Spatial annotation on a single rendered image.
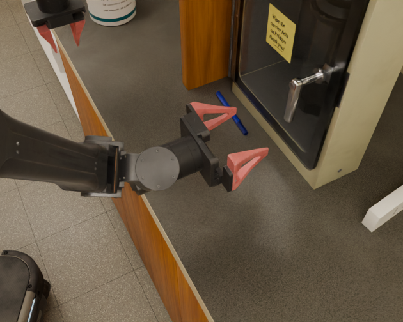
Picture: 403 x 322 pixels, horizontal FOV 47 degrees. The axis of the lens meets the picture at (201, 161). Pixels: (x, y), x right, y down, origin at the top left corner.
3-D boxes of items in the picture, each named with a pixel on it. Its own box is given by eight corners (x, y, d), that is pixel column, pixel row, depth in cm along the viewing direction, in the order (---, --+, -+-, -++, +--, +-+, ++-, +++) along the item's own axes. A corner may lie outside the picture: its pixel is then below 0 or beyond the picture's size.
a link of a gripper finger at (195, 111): (229, 86, 74) (177, 105, 71) (253, 115, 70) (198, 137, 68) (228, 115, 79) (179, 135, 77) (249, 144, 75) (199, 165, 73)
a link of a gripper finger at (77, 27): (93, 50, 94) (83, 10, 87) (59, 61, 92) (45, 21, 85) (82, 32, 98) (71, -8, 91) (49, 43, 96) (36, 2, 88)
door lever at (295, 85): (314, 116, 79) (305, 107, 80) (325, 73, 71) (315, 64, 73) (288, 127, 77) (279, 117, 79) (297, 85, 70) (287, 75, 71)
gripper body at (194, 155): (190, 112, 71) (146, 128, 69) (222, 158, 65) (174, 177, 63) (191, 139, 76) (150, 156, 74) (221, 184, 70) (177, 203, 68)
